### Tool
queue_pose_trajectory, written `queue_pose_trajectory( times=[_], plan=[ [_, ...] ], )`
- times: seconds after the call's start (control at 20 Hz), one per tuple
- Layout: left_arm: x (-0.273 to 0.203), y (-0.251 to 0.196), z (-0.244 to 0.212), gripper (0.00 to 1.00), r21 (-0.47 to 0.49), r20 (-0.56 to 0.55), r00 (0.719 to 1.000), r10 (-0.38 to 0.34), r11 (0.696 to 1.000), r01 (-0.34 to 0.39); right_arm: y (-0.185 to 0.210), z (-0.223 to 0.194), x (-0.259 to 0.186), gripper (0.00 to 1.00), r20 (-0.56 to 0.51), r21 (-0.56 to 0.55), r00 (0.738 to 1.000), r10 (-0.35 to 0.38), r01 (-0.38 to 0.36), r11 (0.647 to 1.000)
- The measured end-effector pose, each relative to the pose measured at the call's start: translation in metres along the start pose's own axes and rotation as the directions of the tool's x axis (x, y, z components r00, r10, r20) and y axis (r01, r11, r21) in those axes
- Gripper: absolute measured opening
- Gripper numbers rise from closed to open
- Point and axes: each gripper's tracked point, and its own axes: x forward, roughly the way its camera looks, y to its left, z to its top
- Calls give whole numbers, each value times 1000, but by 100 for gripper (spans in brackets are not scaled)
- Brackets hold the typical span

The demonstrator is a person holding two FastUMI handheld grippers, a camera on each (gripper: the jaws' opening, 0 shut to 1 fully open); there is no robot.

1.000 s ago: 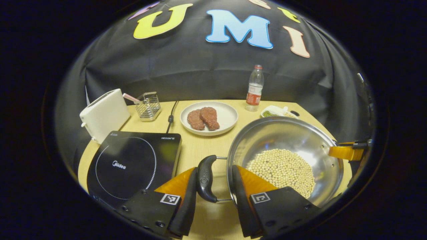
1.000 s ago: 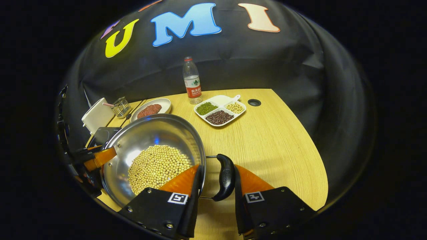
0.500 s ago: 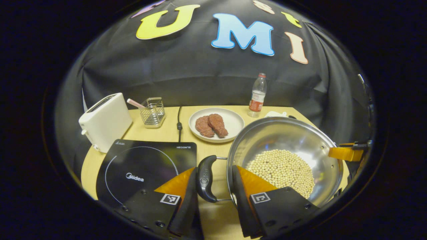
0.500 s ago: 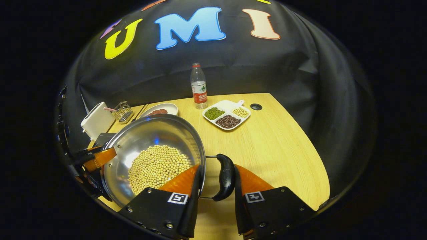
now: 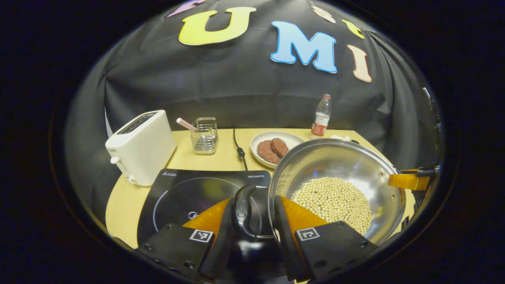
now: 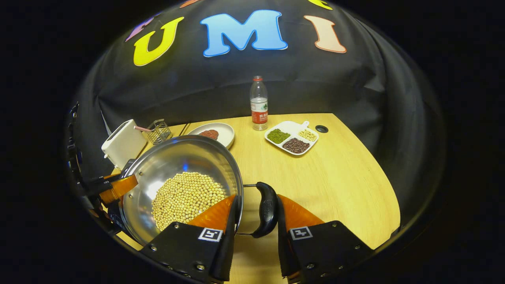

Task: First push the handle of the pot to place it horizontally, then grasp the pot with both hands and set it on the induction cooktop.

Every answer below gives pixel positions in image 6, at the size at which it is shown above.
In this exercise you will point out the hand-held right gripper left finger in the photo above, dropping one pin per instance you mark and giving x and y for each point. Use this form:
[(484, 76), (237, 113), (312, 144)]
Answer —
[(229, 252)]

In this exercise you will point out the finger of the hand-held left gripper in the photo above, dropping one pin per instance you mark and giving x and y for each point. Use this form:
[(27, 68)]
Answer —
[(112, 176), (118, 189)]

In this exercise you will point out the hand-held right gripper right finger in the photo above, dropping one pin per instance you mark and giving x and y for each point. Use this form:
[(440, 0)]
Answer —
[(282, 244)]

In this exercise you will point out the black induction cooktop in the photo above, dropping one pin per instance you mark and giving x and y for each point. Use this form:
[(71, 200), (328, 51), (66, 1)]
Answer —
[(114, 221)]

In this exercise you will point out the pile of soybeans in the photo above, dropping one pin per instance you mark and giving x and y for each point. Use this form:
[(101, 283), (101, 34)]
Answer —
[(185, 197)]

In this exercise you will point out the white toaster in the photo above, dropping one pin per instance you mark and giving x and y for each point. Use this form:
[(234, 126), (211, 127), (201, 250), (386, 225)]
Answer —
[(124, 144)]

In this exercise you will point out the pink stick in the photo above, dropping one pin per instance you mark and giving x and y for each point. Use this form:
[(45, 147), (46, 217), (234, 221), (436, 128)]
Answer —
[(142, 128)]

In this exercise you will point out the small metal mesh basket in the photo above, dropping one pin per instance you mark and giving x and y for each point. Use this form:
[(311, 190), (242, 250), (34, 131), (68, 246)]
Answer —
[(159, 132)]

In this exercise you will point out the pile of dark red beans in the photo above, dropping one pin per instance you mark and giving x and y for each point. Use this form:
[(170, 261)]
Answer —
[(296, 145)]

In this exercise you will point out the brown meat patty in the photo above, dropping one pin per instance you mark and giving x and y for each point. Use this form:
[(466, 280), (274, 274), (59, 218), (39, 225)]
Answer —
[(203, 134), (214, 134)]

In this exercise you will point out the pile of green mung beans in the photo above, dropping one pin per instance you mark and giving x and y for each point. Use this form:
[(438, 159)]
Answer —
[(278, 136)]

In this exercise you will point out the small pile of yellow beans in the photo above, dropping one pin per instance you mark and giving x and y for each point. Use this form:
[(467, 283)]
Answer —
[(307, 135)]

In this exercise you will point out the white round plate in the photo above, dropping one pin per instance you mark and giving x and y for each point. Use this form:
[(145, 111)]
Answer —
[(227, 136)]

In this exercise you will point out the white divided dish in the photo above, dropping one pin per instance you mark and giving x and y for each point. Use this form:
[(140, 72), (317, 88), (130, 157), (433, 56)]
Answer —
[(294, 127)]

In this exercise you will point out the black table grommet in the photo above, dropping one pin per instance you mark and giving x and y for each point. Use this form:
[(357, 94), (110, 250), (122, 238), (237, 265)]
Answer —
[(321, 129)]

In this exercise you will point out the clear water bottle red label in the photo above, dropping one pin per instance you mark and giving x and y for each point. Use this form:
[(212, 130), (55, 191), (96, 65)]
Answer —
[(259, 102)]

